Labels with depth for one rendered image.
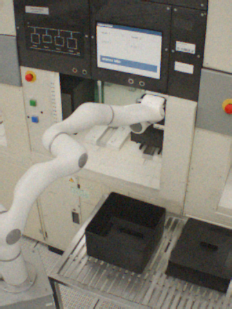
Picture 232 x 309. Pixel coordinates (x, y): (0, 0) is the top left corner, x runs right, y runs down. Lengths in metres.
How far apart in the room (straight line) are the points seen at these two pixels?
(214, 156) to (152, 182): 0.41
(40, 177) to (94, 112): 0.32
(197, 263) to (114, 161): 0.77
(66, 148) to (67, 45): 0.51
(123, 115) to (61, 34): 0.45
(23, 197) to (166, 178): 0.71
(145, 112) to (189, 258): 0.65
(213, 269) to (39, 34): 1.28
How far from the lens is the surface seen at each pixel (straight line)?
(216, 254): 1.84
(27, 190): 1.56
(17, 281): 1.83
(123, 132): 2.38
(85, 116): 1.60
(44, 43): 1.91
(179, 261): 1.78
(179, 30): 1.62
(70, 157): 1.54
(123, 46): 1.73
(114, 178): 2.14
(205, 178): 1.94
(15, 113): 2.24
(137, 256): 1.75
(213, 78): 1.65
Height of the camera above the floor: 2.27
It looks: 38 degrees down
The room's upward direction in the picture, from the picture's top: straight up
